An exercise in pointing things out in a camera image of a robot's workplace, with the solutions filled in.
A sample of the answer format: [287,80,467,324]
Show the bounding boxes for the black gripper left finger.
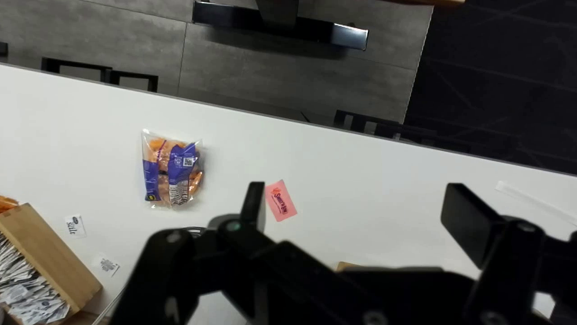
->
[110,179,389,325]

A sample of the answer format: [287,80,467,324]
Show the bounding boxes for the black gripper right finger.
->
[440,183,577,325]

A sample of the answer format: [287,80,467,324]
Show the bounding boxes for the pink sweetener packet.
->
[263,179,299,225]

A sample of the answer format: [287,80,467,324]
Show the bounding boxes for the cardboard box of packets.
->
[0,196,104,325]

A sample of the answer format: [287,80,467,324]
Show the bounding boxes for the small white printed packet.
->
[63,214,88,239]
[97,255,123,279]

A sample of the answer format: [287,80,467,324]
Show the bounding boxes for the orange blue snack bag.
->
[139,129,207,210]

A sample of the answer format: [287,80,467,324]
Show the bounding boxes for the black chair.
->
[332,109,438,145]
[40,57,162,95]

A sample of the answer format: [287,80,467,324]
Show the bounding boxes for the dark bench with metal edge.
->
[191,0,371,51]

